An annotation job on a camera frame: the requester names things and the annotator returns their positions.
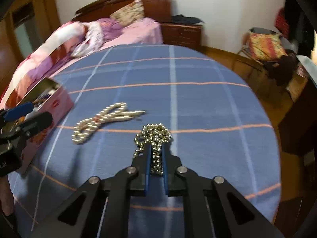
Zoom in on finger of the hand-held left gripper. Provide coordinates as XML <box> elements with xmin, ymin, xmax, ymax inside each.
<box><xmin>11</xmin><ymin>111</ymin><xmax>53</xmax><ymax>135</ymax></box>
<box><xmin>0</xmin><ymin>102</ymin><xmax>35</xmax><ymax>123</ymax></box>

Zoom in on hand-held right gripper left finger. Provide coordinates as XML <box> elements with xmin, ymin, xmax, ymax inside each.
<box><xmin>31</xmin><ymin>144</ymin><xmax>152</xmax><ymax>238</ymax></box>

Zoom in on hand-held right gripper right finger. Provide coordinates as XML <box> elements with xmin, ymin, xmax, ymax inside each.
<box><xmin>161</xmin><ymin>145</ymin><xmax>285</xmax><ymax>238</ymax></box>

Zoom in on metal tin box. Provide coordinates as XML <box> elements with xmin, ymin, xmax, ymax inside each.
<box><xmin>5</xmin><ymin>77</ymin><xmax>75</xmax><ymax>175</ymax></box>

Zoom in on silver ball chain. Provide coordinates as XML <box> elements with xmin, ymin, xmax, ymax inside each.
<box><xmin>132</xmin><ymin>123</ymin><xmax>172</xmax><ymax>176</ymax></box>

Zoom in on pink white striped quilt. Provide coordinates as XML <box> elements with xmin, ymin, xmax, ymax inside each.
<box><xmin>0</xmin><ymin>21</ymin><xmax>87</xmax><ymax>105</ymax></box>

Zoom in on blue checked tablecloth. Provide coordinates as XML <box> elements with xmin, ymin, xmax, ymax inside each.
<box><xmin>7</xmin><ymin>44</ymin><xmax>283</xmax><ymax>238</ymax></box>

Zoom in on wooden wardrobe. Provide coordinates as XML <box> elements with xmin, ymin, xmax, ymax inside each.
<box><xmin>0</xmin><ymin>0</ymin><xmax>61</xmax><ymax>97</ymax></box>

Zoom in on purple patterned quilt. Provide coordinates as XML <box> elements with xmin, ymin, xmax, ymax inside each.
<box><xmin>71</xmin><ymin>18</ymin><xmax>124</xmax><ymax>57</ymax></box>

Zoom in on pink rolled quilt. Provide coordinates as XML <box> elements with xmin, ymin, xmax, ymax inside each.
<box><xmin>0</xmin><ymin>17</ymin><xmax>162</xmax><ymax>105</ymax></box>

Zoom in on wooden nightstand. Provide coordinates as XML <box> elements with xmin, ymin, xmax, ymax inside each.
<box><xmin>161</xmin><ymin>22</ymin><xmax>202</xmax><ymax>51</ymax></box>

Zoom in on dark wooden desk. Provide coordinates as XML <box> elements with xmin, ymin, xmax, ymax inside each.
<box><xmin>277</xmin><ymin>74</ymin><xmax>317</xmax><ymax>156</ymax></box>

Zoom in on floral pillow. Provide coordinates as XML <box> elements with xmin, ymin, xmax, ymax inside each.
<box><xmin>110</xmin><ymin>0</ymin><xmax>145</xmax><ymax>26</ymax></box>

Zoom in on dark folded clothes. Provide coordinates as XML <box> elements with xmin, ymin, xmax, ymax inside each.
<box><xmin>171</xmin><ymin>14</ymin><xmax>205</xmax><ymax>25</ymax></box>

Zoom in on dark brown garment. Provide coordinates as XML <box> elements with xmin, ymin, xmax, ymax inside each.
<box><xmin>264</xmin><ymin>55</ymin><xmax>299</xmax><ymax>86</ymax></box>

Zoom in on colourful patterned cushion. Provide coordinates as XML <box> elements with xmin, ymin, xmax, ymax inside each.
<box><xmin>248</xmin><ymin>32</ymin><xmax>289</xmax><ymax>60</ymax></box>

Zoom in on wooden headboard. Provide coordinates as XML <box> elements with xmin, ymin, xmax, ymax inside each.
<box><xmin>72</xmin><ymin>0</ymin><xmax>174</xmax><ymax>23</ymax></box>

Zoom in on hanging red garment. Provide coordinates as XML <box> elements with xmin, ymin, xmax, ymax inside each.
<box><xmin>276</xmin><ymin>7</ymin><xmax>291</xmax><ymax>39</ymax></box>

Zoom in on hanging dark coats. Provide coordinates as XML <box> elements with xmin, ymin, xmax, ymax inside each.
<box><xmin>284</xmin><ymin>0</ymin><xmax>315</xmax><ymax>55</ymax></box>

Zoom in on pearl bead necklace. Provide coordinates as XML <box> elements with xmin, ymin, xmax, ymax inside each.
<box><xmin>71</xmin><ymin>102</ymin><xmax>146</xmax><ymax>145</ymax></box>

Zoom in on metal frame chair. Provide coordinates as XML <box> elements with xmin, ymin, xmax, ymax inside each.
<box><xmin>238</xmin><ymin>28</ymin><xmax>298</xmax><ymax>85</ymax></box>

